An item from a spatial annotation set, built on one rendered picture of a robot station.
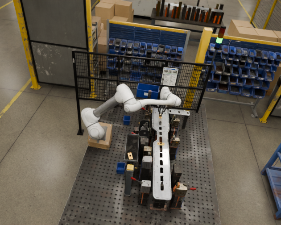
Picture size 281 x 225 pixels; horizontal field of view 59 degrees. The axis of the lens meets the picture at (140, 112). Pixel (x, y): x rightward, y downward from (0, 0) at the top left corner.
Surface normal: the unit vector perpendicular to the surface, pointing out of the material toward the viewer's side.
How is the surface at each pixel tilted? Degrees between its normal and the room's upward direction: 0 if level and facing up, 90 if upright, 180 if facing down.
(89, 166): 0
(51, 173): 0
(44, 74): 91
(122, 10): 90
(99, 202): 0
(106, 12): 90
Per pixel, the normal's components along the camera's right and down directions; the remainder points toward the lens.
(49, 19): -0.15, 0.64
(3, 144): 0.09, -0.76
